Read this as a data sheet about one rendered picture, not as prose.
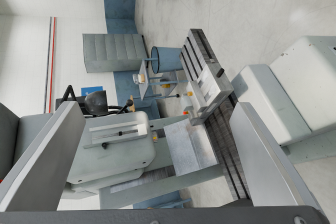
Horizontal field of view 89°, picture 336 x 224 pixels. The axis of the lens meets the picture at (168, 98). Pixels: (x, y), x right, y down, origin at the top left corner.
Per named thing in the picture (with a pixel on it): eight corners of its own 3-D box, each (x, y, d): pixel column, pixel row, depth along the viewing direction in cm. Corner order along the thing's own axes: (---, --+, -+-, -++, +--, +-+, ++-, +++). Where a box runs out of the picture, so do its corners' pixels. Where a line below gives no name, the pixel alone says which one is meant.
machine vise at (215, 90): (219, 62, 77) (198, 63, 74) (234, 89, 70) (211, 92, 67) (193, 102, 106) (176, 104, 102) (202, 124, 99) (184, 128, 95)
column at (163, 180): (277, 98, 157) (93, 126, 106) (309, 149, 136) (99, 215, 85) (244, 119, 199) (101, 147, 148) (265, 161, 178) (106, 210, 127)
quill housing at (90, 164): (147, 106, 70) (57, 118, 60) (159, 158, 61) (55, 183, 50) (142, 124, 86) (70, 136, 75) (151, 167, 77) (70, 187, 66)
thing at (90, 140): (145, 123, 62) (81, 134, 55) (147, 134, 60) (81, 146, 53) (143, 127, 65) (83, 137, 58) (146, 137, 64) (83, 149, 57)
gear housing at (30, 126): (54, 109, 58) (17, 113, 54) (50, 189, 47) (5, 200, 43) (75, 139, 85) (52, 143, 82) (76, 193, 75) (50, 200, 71)
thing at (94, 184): (135, 121, 86) (78, 130, 77) (145, 172, 75) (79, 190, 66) (133, 133, 102) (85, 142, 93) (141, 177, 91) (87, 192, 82)
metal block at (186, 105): (193, 94, 87) (182, 96, 85) (197, 104, 84) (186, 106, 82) (189, 100, 91) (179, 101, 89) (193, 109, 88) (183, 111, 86)
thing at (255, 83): (266, 61, 78) (245, 62, 74) (315, 134, 62) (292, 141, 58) (215, 110, 119) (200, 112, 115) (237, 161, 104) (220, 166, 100)
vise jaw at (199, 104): (196, 80, 85) (189, 80, 83) (208, 106, 78) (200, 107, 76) (192, 87, 90) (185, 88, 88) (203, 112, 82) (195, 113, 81)
